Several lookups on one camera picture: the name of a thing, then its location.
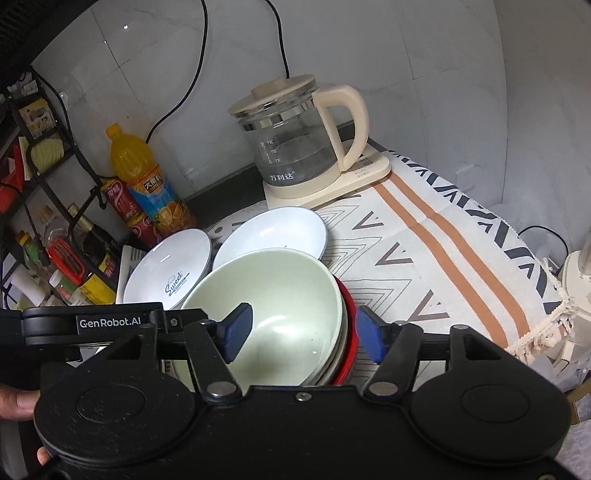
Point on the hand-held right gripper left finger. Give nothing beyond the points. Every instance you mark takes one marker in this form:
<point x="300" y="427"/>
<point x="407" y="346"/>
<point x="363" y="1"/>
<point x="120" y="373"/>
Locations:
<point x="239" y="330"/>

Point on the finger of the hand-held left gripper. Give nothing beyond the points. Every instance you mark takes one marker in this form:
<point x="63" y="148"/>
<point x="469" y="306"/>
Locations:
<point x="184" y="316"/>

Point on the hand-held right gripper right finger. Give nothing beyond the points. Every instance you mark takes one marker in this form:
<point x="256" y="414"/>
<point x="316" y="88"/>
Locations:
<point x="371" y="336"/>

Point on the red bowl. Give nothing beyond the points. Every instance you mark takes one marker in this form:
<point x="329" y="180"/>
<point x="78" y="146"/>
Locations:
<point x="355" y="332"/>

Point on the beige bowl with brown rim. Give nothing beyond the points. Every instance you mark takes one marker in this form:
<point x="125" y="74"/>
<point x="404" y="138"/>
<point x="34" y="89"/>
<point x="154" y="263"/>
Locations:
<point x="342" y="334"/>

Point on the white plate with script print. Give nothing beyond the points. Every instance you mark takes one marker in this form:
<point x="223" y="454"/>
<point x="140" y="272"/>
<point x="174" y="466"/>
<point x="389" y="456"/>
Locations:
<point x="171" y="267"/>

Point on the pale green bowl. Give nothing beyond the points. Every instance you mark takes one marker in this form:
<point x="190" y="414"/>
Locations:
<point x="286" y="300"/>

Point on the white bowl with blue rim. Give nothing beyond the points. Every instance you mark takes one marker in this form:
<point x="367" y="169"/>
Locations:
<point x="272" y="235"/>

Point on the person's left hand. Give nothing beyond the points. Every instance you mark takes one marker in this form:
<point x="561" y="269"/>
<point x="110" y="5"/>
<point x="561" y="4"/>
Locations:
<point x="18" y="402"/>

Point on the dark sauce bottle yellow label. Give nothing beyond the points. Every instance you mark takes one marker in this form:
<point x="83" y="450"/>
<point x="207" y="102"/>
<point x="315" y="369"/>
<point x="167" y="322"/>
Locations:
<point x="99" y="263"/>

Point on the white plastic bottle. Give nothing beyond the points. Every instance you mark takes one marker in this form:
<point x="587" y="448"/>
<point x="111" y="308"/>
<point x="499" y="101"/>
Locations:
<point x="27" y="284"/>

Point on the jar with green label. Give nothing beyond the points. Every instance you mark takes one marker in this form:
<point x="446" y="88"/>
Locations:
<point x="30" y="249"/>

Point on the patterned white tablecloth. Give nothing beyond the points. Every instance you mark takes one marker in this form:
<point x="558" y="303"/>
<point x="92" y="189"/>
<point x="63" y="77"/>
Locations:
<point x="438" y="240"/>

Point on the orange juice bottle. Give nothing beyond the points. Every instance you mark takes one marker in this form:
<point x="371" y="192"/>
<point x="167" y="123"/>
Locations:
<point x="147" y="184"/>

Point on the yellow scouring pad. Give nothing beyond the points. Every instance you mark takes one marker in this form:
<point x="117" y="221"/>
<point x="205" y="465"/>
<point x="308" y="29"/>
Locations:
<point x="45" y="154"/>

